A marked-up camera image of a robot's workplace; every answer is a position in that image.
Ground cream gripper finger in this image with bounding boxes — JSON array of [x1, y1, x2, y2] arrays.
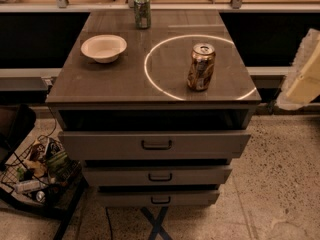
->
[[276, 29, 320, 110]]

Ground orange soda can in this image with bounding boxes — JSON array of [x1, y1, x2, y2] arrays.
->
[[187, 43, 216, 91]]

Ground green soda can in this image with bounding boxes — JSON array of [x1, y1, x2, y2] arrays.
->
[[134, 0, 151, 29]]

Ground middle grey drawer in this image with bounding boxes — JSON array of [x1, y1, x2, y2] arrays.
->
[[83, 165, 232, 186]]

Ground grey drawer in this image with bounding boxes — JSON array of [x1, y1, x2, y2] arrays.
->
[[58, 130, 250, 160], [97, 190, 220, 207], [83, 165, 232, 186]]

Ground grey drawer cabinet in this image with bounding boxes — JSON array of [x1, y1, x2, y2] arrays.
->
[[46, 9, 260, 194]]

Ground bottom grey drawer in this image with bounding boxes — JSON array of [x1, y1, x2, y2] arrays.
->
[[97, 190, 220, 207]]

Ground white paper bowl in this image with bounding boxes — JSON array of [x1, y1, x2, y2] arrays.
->
[[81, 35, 127, 63]]

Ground top grey drawer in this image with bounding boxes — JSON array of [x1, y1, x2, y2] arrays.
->
[[58, 130, 250, 160]]

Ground black floor cable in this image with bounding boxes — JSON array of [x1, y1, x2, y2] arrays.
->
[[105, 206, 115, 240]]

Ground black wire snack basket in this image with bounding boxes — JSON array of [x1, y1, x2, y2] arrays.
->
[[1, 135, 81, 205]]

